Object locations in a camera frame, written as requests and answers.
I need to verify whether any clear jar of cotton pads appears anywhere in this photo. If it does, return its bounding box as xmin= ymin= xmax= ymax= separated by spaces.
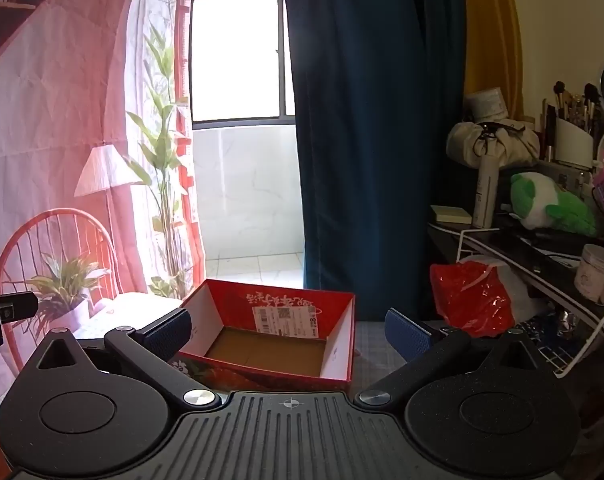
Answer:
xmin=574 ymin=244 xmax=604 ymax=307

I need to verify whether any yellow curtain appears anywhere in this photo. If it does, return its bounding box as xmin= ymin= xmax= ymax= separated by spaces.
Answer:
xmin=459 ymin=0 xmax=525 ymax=121

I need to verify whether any bunch of makeup brushes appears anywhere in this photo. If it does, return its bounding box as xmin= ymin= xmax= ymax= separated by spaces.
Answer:
xmin=541 ymin=80 xmax=603 ymax=133

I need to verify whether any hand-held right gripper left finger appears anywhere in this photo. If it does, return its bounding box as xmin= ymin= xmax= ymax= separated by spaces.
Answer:
xmin=34 ymin=307 xmax=221 ymax=408

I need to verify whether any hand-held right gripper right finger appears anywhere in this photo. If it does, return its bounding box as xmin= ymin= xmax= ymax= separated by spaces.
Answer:
xmin=356 ymin=308 xmax=555 ymax=407

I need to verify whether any checked tablecloth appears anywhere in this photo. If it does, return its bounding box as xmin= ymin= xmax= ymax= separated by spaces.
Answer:
xmin=74 ymin=295 xmax=433 ymax=393

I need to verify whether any red plastic bag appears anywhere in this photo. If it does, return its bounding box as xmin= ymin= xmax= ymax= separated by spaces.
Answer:
xmin=429 ymin=255 xmax=518 ymax=338

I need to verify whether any white spray bottle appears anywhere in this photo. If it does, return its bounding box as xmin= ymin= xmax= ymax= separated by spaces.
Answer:
xmin=472 ymin=155 xmax=500 ymax=229

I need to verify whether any white round tub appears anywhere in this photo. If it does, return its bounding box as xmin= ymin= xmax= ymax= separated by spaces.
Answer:
xmin=466 ymin=87 xmax=513 ymax=123

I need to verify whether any dark blue curtain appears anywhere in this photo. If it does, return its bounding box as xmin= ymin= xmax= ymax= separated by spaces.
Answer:
xmin=281 ymin=0 xmax=468 ymax=321

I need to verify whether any white wire rack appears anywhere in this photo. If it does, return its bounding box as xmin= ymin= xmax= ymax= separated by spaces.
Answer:
xmin=454 ymin=227 xmax=604 ymax=378

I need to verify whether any black vanity table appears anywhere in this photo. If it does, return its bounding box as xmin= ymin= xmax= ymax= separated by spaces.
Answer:
xmin=427 ymin=210 xmax=604 ymax=321

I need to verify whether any dark framed window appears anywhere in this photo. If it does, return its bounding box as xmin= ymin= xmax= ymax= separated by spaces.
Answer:
xmin=191 ymin=0 xmax=297 ymax=128

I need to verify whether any green white plush toy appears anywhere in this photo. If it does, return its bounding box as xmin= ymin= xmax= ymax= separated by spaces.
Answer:
xmin=509 ymin=171 xmax=599 ymax=237

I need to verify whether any yellow sticky note pad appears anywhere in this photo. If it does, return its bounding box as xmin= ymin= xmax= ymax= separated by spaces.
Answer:
xmin=430 ymin=205 xmax=474 ymax=225

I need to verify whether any pink printed backdrop cloth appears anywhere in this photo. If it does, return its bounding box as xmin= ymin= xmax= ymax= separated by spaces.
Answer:
xmin=0 ymin=0 xmax=205 ymax=406

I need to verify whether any white brush holder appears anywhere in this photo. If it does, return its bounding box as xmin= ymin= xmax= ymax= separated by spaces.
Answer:
xmin=553 ymin=117 xmax=595 ymax=170

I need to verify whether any beige cloth bag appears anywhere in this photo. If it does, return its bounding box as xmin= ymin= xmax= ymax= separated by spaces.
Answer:
xmin=446 ymin=120 xmax=541 ymax=166

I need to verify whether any red strawberry print cardboard box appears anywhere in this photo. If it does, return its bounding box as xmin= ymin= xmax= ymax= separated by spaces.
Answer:
xmin=169 ymin=278 xmax=357 ymax=393

